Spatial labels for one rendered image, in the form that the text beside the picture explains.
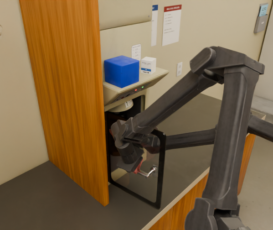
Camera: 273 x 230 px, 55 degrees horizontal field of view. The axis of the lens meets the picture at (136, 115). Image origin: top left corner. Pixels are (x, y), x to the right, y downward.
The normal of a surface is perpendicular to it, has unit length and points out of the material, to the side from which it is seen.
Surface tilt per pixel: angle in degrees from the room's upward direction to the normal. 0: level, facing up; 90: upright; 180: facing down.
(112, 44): 90
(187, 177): 0
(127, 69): 90
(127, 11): 90
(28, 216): 0
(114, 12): 90
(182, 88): 66
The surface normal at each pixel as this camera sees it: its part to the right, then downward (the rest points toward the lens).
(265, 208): 0.01, -0.87
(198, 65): -0.82, -0.21
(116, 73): -0.69, 0.35
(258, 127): -0.55, -0.52
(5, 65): 0.72, 0.34
